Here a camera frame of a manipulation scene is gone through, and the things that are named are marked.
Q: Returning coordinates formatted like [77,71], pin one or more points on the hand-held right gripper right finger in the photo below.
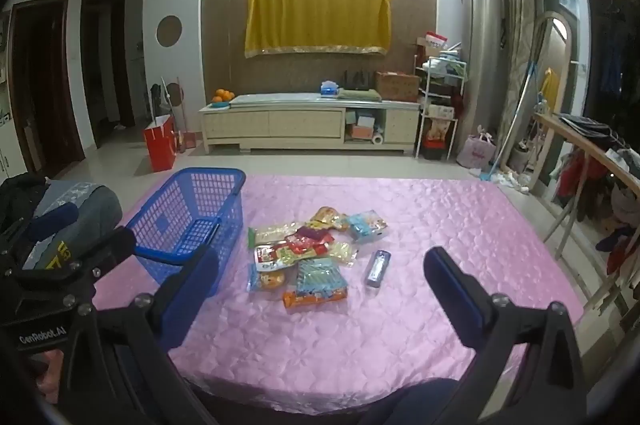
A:
[452,292]

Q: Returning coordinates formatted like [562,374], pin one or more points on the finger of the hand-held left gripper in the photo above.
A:
[112,247]

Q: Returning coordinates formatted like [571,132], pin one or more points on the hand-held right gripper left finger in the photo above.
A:
[192,292]

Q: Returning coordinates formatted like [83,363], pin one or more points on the cake packet with blue ends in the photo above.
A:
[270,280]

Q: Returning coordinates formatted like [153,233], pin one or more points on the blue chewing gum bottle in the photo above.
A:
[376,269]

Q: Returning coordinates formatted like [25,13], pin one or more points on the red and white snack packet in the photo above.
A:
[272,256]

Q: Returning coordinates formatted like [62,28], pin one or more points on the cracker packet with green ends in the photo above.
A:
[267,235]

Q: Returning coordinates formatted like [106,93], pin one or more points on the blue plastic basket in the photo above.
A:
[200,195]

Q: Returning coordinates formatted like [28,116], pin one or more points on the light blue snack packet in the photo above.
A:
[367,225]

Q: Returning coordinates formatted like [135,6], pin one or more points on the clear pale snack packet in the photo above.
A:
[345,252]

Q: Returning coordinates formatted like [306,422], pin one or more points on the teal striped snack packet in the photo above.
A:
[320,277]

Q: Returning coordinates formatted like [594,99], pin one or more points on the purple and yellow snack packet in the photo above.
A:
[311,233]

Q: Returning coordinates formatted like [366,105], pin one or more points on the shiny gold snack packet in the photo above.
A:
[325,216]

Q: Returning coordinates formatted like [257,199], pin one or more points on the person's left hand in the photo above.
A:
[47,372]

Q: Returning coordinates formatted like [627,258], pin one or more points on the grey bag with yellow print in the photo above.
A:
[95,205]

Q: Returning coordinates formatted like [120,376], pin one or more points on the pink quilted cloth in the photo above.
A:
[425,215]

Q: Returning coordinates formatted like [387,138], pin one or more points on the black jacket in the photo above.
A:
[17,202]

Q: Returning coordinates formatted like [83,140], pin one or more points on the red paper bag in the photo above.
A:
[160,145]

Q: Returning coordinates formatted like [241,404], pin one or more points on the person's leg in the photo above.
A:
[415,402]

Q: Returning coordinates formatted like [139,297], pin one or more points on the mop with blue head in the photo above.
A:
[486,175]

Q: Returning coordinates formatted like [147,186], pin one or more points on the pink bag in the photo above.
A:
[475,152]

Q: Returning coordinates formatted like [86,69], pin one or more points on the red printed box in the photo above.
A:
[436,137]

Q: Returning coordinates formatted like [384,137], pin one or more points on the white metal shelf rack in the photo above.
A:
[419,140]

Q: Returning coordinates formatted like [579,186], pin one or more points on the pile of clothes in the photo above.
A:
[575,175]

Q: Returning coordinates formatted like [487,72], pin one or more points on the white paper roll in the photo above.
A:
[378,138]

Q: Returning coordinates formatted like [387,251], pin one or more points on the blue plate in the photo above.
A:
[219,104]

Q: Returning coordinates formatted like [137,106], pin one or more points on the beige television cabinet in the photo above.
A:
[250,122]

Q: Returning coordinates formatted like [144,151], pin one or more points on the dark wooden door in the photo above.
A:
[105,55]
[45,80]

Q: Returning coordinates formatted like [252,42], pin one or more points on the orange box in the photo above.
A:
[360,131]

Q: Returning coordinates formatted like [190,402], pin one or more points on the pile of oranges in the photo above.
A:
[223,95]

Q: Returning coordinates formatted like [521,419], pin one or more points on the brown cardboard box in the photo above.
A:
[397,86]

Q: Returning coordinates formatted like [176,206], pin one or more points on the green folded cloth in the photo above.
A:
[357,94]

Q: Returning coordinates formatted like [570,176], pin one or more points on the blue tissue box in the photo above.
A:
[329,89]

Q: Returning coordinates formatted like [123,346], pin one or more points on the silver standing air conditioner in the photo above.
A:
[480,55]

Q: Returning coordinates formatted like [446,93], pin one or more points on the red and white box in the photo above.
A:
[435,41]

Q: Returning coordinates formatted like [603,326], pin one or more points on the arched floor mirror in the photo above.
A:
[550,50]

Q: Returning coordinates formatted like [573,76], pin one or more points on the beige patterned curtain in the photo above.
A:
[515,30]

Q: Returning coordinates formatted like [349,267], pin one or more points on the yellow television cover cloth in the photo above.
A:
[317,20]

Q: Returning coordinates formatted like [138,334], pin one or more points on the brown round wall disc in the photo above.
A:
[169,31]

